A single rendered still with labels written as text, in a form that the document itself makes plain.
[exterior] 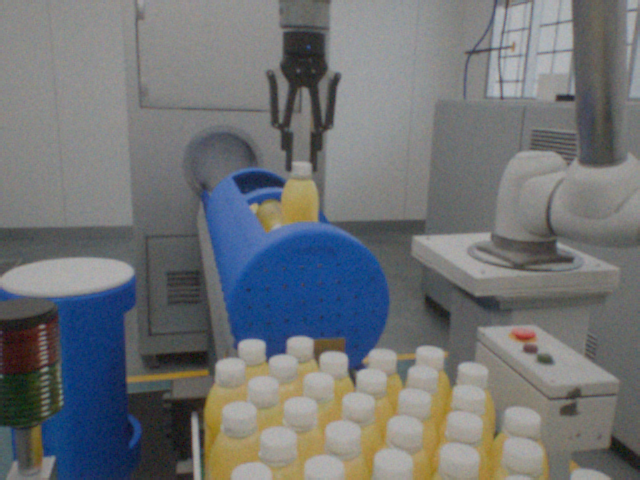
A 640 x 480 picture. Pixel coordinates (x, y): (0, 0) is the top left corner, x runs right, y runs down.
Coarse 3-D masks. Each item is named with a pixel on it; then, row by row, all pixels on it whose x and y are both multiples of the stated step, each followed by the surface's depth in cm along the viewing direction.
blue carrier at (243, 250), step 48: (240, 192) 152; (240, 240) 116; (288, 240) 102; (336, 240) 104; (240, 288) 102; (288, 288) 104; (336, 288) 106; (384, 288) 108; (240, 336) 104; (288, 336) 107; (336, 336) 108
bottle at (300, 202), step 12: (288, 180) 112; (300, 180) 110; (288, 192) 110; (300, 192) 109; (312, 192) 110; (288, 204) 110; (300, 204) 110; (312, 204) 110; (288, 216) 111; (300, 216) 110; (312, 216) 111
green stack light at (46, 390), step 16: (48, 368) 55; (0, 384) 54; (16, 384) 54; (32, 384) 54; (48, 384) 56; (0, 400) 54; (16, 400) 54; (32, 400) 55; (48, 400) 56; (0, 416) 55; (16, 416) 55; (32, 416) 55; (48, 416) 56
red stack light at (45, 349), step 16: (0, 336) 53; (16, 336) 53; (32, 336) 54; (48, 336) 55; (0, 352) 53; (16, 352) 53; (32, 352) 54; (48, 352) 55; (0, 368) 54; (16, 368) 54; (32, 368) 54
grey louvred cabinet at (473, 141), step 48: (432, 144) 421; (480, 144) 359; (528, 144) 313; (576, 144) 277; (432, 192) 423; (480, 192) 360; (432, 288) 428; (624, 288) 252; (624, 336) 253; (624, 384) 254; (624, 432) 256
